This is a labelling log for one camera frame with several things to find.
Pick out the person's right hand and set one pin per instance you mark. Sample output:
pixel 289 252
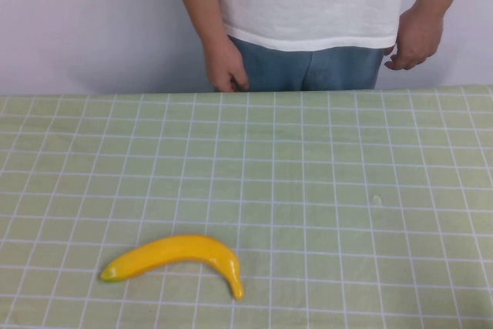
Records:
pixel 223 63

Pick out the person's left hand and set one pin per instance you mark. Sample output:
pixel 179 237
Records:
pixel 418 40

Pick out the yellow plastic banana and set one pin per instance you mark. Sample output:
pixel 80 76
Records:
pixel 173 250

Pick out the blue trousers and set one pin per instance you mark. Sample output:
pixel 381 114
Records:
pixel 308 69

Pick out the green checked tablecloth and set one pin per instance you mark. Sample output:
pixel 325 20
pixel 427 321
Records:
pixel 308 190

